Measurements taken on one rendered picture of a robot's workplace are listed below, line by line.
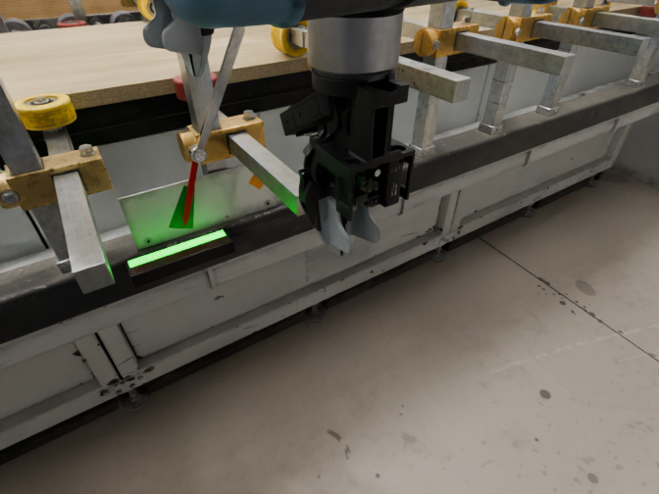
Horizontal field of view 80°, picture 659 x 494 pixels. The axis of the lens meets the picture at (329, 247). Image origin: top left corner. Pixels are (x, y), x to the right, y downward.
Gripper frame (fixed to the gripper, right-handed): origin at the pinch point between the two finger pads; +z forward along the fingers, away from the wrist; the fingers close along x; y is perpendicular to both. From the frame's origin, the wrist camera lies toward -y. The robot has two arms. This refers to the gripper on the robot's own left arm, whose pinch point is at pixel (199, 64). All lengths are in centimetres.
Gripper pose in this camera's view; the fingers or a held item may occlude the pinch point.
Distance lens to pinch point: 56.2
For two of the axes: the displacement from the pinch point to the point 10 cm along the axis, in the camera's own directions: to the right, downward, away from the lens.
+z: 0.0, 7.9, 6.2
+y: -6.0, 4.9, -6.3
